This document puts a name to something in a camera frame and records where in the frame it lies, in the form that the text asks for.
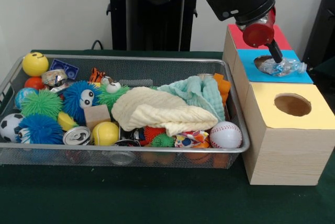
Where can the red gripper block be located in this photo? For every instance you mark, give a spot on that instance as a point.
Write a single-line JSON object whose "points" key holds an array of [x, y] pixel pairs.
{"points": [[257, 35]]}

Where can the crushed clear plastic bottle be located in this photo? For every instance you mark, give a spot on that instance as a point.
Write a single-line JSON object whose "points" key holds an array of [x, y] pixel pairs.
{"points": [[288, 67]]}

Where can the mint waffle cloth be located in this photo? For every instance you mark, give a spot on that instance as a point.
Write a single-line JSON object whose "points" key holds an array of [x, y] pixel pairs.
{"points": [[204, 93]]}

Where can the cream waffle cloth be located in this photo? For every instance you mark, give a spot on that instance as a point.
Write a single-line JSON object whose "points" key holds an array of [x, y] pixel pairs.
{"points": [[162, 109]]}

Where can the blue spiky googly-eyed ball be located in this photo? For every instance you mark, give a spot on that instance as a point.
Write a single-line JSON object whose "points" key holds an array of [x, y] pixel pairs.
{"points": [[73, 98], [42, 129]]}

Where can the crushed printed soda can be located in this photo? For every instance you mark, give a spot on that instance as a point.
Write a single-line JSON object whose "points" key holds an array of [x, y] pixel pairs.
{"points": [[55, 77]]}

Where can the wooden three-hole box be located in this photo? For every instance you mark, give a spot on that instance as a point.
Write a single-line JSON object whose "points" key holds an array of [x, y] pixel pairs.
{"points": [[288, 153]]}

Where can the shallow clear mesh bin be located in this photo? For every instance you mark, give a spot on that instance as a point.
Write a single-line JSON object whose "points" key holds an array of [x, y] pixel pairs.
{"points": [[104, 158]]}

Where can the dark green tablecloth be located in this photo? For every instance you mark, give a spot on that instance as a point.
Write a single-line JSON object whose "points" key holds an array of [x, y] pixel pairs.
{"points": [[157, 200], [327, 68]]}

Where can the black floor stand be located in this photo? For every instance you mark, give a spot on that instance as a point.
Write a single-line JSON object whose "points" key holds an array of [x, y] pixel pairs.
{"points": [[324, 25]]}

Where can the white baseball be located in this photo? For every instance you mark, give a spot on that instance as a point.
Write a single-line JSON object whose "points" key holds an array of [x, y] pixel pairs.
{"points": [[225, 135]]}

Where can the yellow tennis ball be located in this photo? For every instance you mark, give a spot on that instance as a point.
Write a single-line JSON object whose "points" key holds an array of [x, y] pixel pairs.
{"points": [[105, 133]]}

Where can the silver-top soda can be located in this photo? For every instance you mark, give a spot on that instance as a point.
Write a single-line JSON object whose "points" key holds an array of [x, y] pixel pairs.
{"points": [[77, 136]]}

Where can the black-and-white soccer ball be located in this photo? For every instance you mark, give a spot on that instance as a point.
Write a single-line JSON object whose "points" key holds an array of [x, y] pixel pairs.
{"points": [[6, 127]]}

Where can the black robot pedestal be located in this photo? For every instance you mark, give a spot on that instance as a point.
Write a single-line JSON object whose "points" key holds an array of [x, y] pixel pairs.
{"points": [[151, 25]]}

